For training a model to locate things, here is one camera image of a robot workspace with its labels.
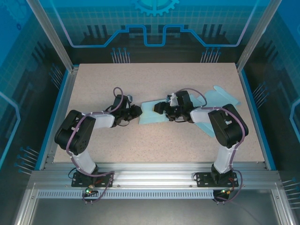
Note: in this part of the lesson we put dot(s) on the light blue paper box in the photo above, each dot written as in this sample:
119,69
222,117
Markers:
220,97
147,117

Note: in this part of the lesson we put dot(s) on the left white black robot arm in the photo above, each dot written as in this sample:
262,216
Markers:
77,138

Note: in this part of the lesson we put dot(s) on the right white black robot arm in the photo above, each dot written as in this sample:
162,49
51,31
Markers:
225,131

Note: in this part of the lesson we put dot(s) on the narrow aluminium frame rail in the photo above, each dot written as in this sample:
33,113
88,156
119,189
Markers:
65,105

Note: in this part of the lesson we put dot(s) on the wide aluminium frame rail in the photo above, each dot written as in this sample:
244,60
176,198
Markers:
152,175

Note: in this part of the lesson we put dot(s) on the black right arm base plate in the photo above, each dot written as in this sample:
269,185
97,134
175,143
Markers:
204,183

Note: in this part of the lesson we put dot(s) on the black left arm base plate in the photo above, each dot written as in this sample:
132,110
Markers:
75,181

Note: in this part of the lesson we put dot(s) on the aluminium frame post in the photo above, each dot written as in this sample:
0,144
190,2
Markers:
54,39
257,35

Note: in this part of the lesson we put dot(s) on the aluminium enclosure frame rail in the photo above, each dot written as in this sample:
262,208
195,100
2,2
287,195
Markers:
25,211
283,211

